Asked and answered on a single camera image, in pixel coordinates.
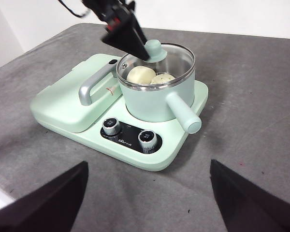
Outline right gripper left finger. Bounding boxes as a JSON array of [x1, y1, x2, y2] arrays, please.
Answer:
[[0, 161, 89, 232]]

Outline smooth white steamed bun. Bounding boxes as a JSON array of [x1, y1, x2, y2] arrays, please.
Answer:
[[127, 66, 157, 85]]

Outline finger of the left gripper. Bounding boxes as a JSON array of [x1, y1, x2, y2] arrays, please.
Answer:
[[101, 14, 151, 61], [132, 14, 149, 44]]

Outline mint green steamer pot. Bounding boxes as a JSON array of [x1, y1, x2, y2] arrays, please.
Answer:
[[117, 43, 203, 134]]

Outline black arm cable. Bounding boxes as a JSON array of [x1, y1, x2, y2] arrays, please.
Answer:
[[57, 0, 91, 18]]

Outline mint green griddle cover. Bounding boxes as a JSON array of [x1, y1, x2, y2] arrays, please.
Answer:
[[30, 53, 126, 133]]

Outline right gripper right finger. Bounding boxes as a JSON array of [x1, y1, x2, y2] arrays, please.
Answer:
[[209, 159, 290, 232]]

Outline mint green breakfast cooker base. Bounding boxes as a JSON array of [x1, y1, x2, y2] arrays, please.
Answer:
[[29, 53, 209, 172]]

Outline pleated bun with green specks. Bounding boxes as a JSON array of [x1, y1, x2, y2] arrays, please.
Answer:
[[151, 73, 176, 85]]

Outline glass lid with green knob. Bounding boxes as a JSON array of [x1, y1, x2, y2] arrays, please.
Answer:
[[116, 40, 196, 89]]

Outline silver control knob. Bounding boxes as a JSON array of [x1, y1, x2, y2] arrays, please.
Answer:
[[102, 117, 121, 136], [138, 130, 158, 153]]

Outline silver griddle cover handle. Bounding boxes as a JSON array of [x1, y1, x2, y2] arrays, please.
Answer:
[[78, 59, 118, 106]]

